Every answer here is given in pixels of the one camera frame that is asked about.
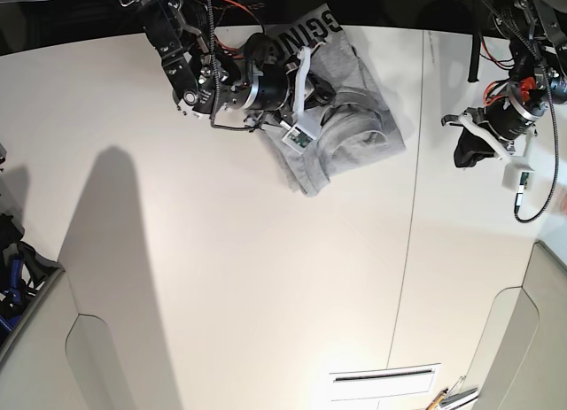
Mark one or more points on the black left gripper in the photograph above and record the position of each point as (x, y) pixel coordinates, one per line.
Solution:
(510, 109)

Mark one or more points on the grey T-shirt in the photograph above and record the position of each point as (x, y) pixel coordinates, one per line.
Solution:
(357, 126)

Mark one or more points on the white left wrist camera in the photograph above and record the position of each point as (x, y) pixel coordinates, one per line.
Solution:
(518, 166)

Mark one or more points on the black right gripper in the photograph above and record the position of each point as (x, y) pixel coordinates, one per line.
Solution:
(267, 88)

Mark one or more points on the grey metal tool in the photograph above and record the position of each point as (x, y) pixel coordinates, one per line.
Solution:
(456, 400)

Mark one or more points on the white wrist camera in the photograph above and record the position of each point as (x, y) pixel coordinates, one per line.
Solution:
(304, 131)
(518, 166)

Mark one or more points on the blue and black equipment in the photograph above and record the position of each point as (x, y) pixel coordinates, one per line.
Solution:
(23, 273)

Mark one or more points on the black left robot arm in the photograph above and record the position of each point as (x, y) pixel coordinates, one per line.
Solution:
(537, 46)

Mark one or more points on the white vent panel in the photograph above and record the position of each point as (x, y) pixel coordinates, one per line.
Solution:
(384, 383)

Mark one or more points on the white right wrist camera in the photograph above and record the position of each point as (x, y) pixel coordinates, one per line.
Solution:
(304, 131)

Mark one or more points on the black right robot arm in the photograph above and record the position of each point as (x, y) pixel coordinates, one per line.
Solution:
(207, 75)

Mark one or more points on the yellow handled tool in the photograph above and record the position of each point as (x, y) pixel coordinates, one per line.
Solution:
(435, 403)

